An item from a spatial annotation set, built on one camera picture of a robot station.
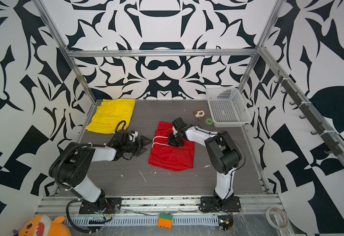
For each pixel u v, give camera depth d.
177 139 0.82
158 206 0.75
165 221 0.70
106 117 1.05
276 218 0.72
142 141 0.83
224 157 0.50
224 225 0.71
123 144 0.78
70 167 0.47
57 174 0.43
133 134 0.79
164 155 0.88
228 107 1.15
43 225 0.63
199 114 1.08
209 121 1.07
